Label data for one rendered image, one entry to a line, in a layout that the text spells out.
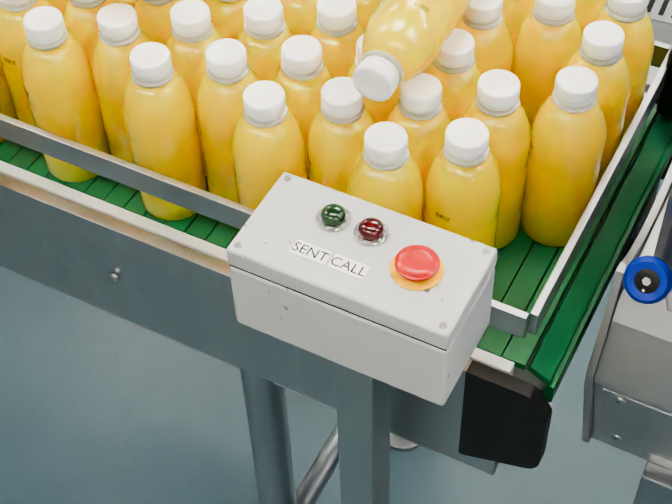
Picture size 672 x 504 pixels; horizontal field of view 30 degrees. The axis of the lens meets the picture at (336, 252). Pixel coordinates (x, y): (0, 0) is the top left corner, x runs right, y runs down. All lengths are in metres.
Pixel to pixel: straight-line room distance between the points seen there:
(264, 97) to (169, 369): 1.23
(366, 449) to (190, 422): 1.05
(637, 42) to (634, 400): 0.36
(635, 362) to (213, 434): 1.12
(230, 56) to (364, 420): 0.36
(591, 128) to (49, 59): 0.53
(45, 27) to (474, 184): 0.44
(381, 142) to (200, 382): 1.25
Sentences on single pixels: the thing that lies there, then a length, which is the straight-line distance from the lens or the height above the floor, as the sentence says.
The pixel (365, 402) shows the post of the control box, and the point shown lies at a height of 0.91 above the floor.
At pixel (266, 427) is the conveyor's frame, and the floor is 0.61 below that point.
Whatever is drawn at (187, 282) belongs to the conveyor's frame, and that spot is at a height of 0.86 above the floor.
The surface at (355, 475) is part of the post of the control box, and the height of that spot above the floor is 0.77.
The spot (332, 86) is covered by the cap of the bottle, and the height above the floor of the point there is 1.10.
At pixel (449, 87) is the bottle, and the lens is 1.21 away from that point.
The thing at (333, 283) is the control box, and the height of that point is 1.10.
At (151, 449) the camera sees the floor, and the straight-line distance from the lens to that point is 2.23.
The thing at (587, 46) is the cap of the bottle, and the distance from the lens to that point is 1.23.
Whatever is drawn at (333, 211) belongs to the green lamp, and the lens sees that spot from 1.03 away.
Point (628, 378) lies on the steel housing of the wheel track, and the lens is 1.27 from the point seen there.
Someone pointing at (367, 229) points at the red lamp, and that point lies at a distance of 1.02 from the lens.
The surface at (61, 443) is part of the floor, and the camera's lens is 2.27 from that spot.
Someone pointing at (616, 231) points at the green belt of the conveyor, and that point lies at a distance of 1.33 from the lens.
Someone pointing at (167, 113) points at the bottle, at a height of 1.05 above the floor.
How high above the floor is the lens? 1.88
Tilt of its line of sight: 50 degrees down
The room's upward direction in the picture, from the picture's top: 2 degrees counter-clockwise
